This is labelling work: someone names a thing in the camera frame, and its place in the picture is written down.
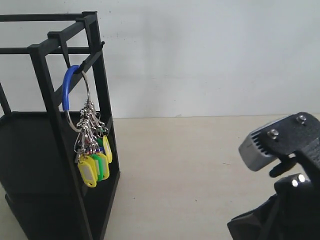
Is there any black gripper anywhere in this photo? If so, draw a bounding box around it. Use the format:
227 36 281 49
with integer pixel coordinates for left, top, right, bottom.
227 112 320 240

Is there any black two-tier corner shelf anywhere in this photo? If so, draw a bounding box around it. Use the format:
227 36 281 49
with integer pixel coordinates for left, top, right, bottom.
0 11 121 240

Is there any yellow key tag back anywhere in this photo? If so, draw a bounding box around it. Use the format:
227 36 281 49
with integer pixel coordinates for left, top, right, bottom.
102 135 113 164

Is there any yellow key tag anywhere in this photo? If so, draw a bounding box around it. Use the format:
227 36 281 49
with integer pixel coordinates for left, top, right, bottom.
102 135 113 164
77 154 98 188

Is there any green key tag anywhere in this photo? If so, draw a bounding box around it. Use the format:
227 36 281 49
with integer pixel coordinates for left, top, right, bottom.
91 138 110 182

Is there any yellow key tag front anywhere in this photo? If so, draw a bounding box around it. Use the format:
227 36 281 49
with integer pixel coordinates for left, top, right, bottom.
77 154 98 188

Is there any metal key clips bunch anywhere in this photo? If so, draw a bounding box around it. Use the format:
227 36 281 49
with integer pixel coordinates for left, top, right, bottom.
73 99 110 163

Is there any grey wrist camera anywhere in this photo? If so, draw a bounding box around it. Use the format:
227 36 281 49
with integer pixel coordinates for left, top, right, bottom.
238 117 285 172

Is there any blue and silver key ring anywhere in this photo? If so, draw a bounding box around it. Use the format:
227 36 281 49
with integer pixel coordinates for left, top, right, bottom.
62 65 99 133

